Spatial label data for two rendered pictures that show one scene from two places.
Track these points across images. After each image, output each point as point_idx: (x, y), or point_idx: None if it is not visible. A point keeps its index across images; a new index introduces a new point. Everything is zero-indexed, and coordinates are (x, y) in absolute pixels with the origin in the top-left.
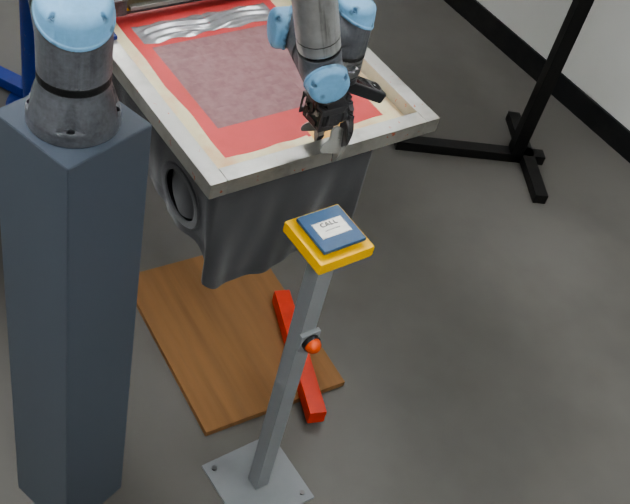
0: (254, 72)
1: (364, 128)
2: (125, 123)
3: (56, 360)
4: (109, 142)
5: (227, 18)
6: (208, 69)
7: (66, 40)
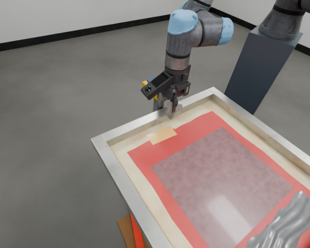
0: (218, 176)
1: (144, 123)
2: (258, 32)
3: None
4: (258, 27)
5: (265, 246)
6: (248, 172)
7: None
